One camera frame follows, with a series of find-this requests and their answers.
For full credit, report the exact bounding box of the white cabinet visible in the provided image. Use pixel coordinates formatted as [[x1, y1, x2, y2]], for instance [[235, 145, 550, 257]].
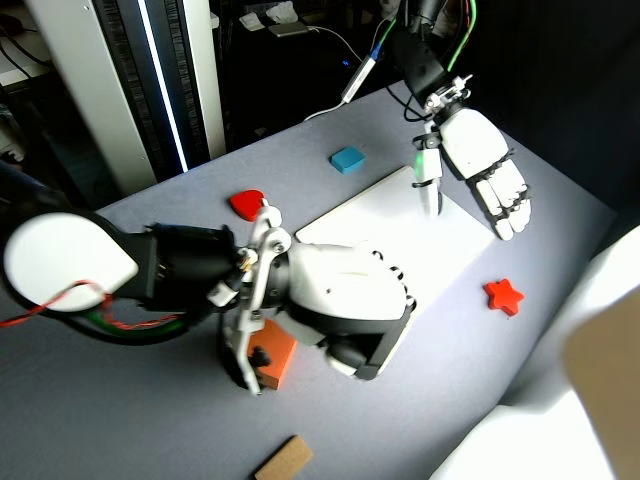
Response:
[[24, 0, 226, 184]]

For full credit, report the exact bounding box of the white cable with adapter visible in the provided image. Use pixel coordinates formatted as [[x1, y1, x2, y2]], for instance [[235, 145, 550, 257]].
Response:
[[303, 24, 386, 123]]

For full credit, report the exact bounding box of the white cutting board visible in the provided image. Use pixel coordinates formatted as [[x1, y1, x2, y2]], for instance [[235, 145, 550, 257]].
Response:
[[294, 165, 496, 326]]

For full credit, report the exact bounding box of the red heart block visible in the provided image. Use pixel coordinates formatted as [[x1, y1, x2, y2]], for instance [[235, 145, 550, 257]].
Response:
[[229, 189, 266, 222]]

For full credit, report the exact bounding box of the orange block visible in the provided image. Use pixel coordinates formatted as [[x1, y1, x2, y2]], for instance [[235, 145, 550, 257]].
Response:
[[247, 318, 299, 391]]

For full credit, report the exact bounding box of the crumpled white paper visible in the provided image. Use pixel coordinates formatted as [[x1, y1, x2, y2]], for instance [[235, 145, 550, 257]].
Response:
[[264, 1, 300, 25]]

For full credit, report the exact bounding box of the tan cardboard panel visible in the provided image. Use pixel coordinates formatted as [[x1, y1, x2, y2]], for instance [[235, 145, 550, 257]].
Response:
[[564, 284, 640, 480]]

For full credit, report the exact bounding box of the grey table cloth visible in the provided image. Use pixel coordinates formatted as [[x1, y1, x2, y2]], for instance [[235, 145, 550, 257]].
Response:
[[0, 79, 619, 480]]

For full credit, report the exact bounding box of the red star block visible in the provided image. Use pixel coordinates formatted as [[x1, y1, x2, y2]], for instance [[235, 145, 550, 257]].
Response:
[[482, 278, 526, 317]]

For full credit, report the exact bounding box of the silver flat device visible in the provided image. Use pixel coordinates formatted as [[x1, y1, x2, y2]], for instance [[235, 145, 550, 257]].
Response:
[[268, 20, 310, 39]]

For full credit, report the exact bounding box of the tan wooden block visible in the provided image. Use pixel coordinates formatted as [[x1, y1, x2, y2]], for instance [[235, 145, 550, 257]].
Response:
[[253, 434, 315, 480]]

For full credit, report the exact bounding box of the blue block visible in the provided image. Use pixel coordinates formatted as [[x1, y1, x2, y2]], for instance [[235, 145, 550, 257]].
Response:
[[329, 146, 367, 175]]

